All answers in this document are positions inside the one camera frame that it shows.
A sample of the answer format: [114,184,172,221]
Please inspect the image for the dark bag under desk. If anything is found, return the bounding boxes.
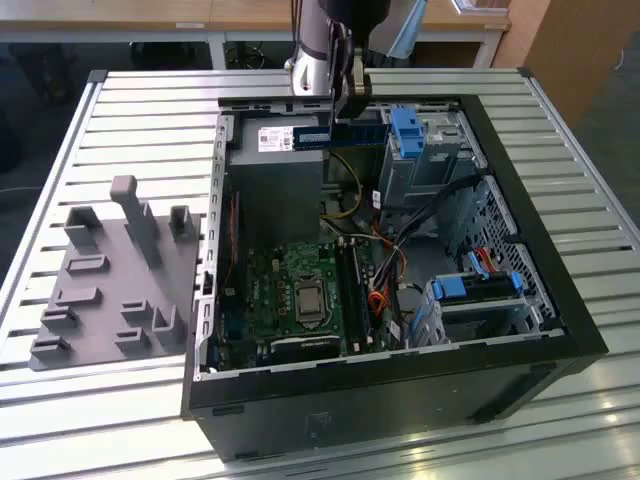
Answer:
[7,43,84,107]

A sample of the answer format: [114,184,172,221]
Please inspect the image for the wooden desk white frame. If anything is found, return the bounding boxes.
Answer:
[0,0,512,70]

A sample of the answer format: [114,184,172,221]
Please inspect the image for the green motherboard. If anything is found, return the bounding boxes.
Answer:
[219,238,401,371]

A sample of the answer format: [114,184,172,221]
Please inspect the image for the tall blue drive carrier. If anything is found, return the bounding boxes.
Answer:
[391,107,425,158]

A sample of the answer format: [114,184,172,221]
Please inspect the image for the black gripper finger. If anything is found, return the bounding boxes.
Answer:
[327,20,354,126]
[345,45,374,124]

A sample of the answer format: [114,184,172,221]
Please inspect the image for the wooden cabinet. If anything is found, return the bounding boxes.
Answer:
[492,0,640,129]

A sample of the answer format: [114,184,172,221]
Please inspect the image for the silver CPU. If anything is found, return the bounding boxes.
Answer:
[298,288,322,315]

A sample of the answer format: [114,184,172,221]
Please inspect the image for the flat blue disk carrier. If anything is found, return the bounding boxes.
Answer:
[430,272,525,303]

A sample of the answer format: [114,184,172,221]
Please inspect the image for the yellow wire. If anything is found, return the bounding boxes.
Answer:
[320,151,363,221]

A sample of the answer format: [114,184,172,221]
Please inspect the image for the metal CPU socket cover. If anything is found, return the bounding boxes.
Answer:
[292,275,328,329]

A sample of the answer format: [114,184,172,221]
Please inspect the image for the round grey case speaker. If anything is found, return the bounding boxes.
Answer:
[398,282,427,324]

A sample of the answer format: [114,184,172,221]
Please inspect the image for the black cable bundle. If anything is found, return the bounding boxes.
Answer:
[392,174,484,246]

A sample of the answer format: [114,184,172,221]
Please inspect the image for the black graphics card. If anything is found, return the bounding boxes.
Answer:
[269,333,342,362]

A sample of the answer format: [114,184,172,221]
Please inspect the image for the red and blue wires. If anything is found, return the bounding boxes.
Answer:
[468,246,504,277]

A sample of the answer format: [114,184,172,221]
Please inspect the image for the thin red wire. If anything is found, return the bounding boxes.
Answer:
[223,191,240,284]

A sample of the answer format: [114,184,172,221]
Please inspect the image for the black PC case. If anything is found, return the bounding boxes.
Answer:
[179,92,610,464]

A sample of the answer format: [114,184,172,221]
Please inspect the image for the grey parts rack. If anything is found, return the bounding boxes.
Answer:
[28,174,204,372]

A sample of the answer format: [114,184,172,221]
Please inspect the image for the blue RAM stick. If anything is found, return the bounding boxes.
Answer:
[291,123,389,150]

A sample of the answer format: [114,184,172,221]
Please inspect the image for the grey power supply unit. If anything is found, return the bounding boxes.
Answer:
[227,113,332,242]

